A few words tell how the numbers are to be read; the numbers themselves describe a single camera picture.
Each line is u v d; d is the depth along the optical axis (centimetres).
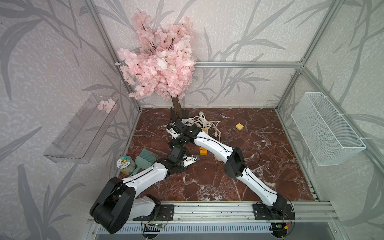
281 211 63
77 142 64
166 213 73
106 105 77
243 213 75
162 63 59
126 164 82
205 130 96
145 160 91
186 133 70
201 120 110
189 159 76
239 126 108
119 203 41
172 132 81
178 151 68
